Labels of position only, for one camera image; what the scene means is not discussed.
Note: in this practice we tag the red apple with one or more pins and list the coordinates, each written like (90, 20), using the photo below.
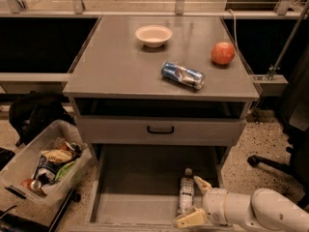
(222, 53)

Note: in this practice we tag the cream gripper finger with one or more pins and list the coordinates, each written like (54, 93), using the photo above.
(203, 185)
(192, 217)

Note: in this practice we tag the open lower drawer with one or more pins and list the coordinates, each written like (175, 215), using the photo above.
(137, 188)

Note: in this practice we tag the crushed blue soda can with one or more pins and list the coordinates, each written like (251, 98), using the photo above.
(183, 75)

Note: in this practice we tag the clear plastic storage bin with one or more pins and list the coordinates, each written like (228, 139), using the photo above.
(24, 164)

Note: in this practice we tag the green snack bag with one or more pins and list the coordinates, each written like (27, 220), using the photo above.
(64, 170)

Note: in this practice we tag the black backpack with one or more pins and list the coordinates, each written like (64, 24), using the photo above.
(31, 114)

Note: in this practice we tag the yellow chip bag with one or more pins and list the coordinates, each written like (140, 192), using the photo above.
(58, 156)

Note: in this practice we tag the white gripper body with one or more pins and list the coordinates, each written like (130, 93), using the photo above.
(214, 204)

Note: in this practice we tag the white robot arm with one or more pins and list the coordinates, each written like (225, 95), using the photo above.
(265, 210)

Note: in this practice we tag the red can in bin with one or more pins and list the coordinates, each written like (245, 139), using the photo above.
(32, 184)

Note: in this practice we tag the grey drawer cabinet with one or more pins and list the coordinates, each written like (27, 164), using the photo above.
(118, 76)

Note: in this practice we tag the closed drawer with black handle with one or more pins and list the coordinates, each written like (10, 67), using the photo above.
(159, 131)

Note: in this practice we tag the plastic bottle with white cap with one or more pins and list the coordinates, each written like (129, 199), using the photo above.
(186, 192)

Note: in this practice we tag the white bowl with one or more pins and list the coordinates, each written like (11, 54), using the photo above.
(153, 35)

